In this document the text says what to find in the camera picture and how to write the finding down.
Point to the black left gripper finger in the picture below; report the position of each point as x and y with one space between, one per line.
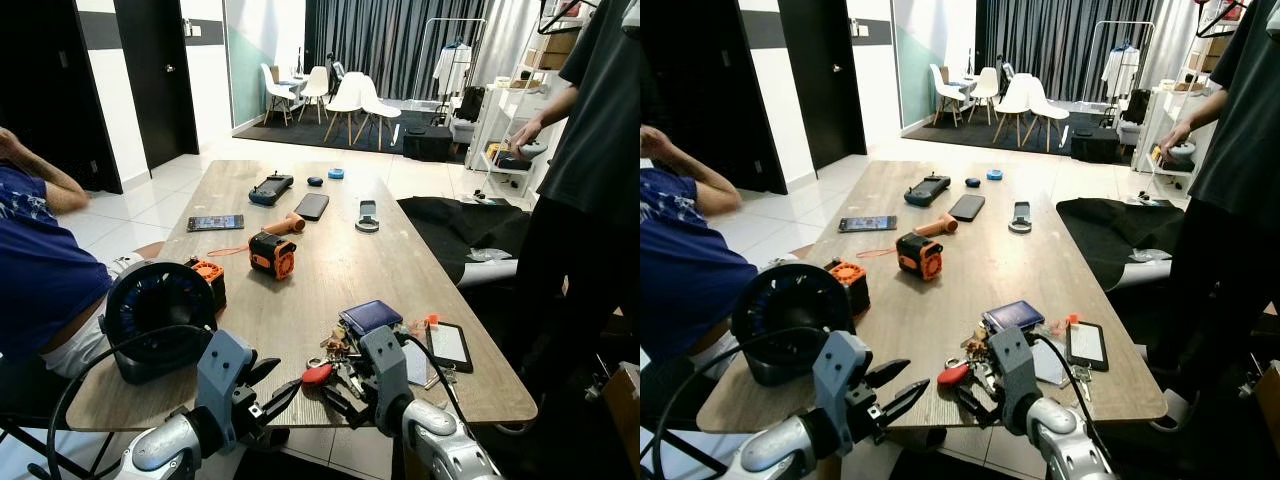
280 398
264 370
885 372
903 400

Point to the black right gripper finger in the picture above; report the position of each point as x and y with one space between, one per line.
352 384
968 403
342 403
980 380

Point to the key bunch with red fob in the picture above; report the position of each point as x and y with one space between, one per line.
953 375
317 374

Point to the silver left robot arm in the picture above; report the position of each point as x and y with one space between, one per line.
170 445
790 448

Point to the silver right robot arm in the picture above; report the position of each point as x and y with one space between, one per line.
450 445
1065 440

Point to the small silver keys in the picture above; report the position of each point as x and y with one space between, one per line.
445 378
1080 376

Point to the blue wallet case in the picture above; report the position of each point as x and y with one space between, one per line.
370 317
1014 317

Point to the small orange black box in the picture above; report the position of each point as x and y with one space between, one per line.
208 280
850 285

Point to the black phone with white screen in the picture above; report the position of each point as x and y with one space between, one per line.
1087 346
449 347

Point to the small orange tag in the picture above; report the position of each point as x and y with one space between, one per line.
431 320
1072 320

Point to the black round desk fan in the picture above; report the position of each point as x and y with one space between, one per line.
790 320
160 320

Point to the orange black cube device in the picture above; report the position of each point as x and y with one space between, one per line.
920 256
272 255

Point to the smartphone with lit screen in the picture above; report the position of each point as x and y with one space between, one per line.
867 224
215 223

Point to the black smartphone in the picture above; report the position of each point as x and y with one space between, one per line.
967 207
312 206

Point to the black blue handheld controller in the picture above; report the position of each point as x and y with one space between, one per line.
270 189
926 190

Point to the black cloth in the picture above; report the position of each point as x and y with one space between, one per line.
1110 225
450 225

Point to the dark rug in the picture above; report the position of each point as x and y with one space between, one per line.
960 135
300 135

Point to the white chair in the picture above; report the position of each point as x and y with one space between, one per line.
355 95
986 82
1025 95
272 85
942 85
316 82

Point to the black door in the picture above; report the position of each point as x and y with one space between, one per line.
155 80
710 90
50 90
822 80

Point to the white shelf cart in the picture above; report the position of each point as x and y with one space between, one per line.
490 115
1160 120

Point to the white hanging garment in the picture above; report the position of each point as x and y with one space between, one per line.
452 72
1121 72

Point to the person in black clothes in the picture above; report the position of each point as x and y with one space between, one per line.
1240 150
590 150

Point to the dark curtain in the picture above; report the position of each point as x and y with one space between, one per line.
380 35
1040 35

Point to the metal clothes rack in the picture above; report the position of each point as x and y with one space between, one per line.
428 25
1098 27

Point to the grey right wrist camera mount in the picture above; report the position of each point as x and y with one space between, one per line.
385 360
1012 362

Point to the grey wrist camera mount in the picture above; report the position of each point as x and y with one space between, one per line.
385 360
1012 362
222 365
838 368

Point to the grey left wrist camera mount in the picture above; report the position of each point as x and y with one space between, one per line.
222 365
838 368

